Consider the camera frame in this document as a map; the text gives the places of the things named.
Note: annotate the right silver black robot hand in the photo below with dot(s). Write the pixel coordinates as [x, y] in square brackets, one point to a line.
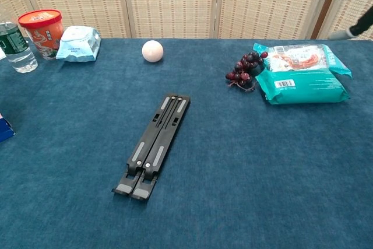
[361, 24]

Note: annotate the black folding laptop stand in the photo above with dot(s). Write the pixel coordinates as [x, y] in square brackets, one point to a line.
[151, 150]

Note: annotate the teal barcode snack pack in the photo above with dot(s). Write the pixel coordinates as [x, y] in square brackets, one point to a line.
[306, 88]

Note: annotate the dark red grape bunch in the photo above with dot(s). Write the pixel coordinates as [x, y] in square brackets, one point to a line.
[243, 71]

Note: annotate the blue table cloth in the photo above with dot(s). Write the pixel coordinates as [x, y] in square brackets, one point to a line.
[262, 173]

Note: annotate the bamboo folding screen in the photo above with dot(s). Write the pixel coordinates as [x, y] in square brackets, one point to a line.
[172, 4]

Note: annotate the pale pink ball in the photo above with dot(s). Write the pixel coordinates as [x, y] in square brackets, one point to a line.
[152, 51]

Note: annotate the light blue wipes pack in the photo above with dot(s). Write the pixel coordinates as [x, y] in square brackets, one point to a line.
[78, 45]

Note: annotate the red instant noodle cup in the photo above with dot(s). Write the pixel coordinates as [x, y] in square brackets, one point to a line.
[43, 31]

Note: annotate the clear green-label water bottle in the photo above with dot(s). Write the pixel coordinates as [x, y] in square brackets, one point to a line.
[17, 47]

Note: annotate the white paper sheet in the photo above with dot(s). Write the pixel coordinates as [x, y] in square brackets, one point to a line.
[1, 54]

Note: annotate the blue pink Oreo box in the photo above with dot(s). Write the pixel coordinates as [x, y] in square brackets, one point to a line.
[5, 132]

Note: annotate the brown wooden post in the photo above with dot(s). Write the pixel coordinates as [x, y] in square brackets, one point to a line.
[323, 15]

